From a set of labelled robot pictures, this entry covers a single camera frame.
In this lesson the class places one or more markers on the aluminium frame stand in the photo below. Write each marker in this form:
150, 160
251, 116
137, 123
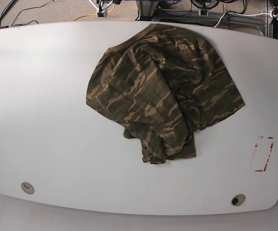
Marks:
231, 14

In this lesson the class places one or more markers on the camouflage t-shirt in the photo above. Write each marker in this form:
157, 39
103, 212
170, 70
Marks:
162, 85

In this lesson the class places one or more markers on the right table grommet hole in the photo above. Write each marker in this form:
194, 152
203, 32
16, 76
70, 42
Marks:
238, 200

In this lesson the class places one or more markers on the red tape rectangle marking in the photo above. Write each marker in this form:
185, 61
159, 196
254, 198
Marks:
261, 154

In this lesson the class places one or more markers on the left table grommet hole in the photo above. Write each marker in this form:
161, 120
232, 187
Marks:
27, 188

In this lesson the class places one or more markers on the table grommet hole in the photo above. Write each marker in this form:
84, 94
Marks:
238, 200
27, 188

